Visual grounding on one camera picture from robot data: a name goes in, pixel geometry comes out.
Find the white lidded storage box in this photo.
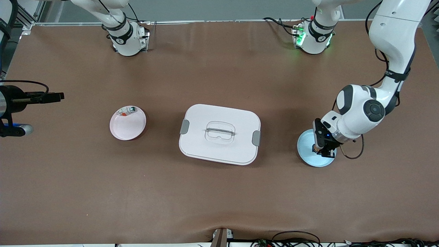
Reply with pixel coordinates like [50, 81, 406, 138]
[178, 104, 261, 166]

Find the light blue round plate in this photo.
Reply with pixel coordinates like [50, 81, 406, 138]
[297, 129, 337, 168]

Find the pink round plate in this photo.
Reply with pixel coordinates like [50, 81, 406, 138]
[109, 105, 147, 141]

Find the brown table mat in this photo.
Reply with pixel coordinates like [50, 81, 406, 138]
[0, 21, 439, 246]

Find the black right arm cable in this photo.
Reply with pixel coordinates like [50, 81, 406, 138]
[0, 0, 50, 95]

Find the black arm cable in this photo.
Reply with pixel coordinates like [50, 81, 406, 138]
[0, 0, 50, 95]
[334, 0, 417, 160]

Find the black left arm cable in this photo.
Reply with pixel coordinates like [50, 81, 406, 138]
[334, 0, 417, 160]

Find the aluminium frame profile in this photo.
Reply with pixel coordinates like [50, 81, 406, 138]
[15, 0, 47, 31]

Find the black looped cable bundle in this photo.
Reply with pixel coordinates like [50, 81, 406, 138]
[250, 230, 323, 247]

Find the black right base cable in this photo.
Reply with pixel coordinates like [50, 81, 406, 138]
[98, 0, 144, 24]

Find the black base cable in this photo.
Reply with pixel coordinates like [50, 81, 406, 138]
[263, 17, 299, 37]
[98, 0, 144, 24]

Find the brown metal camera bracket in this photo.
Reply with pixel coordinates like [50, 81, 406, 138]
[210, 228, 234, 247]

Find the black left base cable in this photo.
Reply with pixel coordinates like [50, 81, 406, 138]
[263, 17, 299, 37]

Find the silver table edge rail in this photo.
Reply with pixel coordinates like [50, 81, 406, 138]
[33, 19, 372, 27]

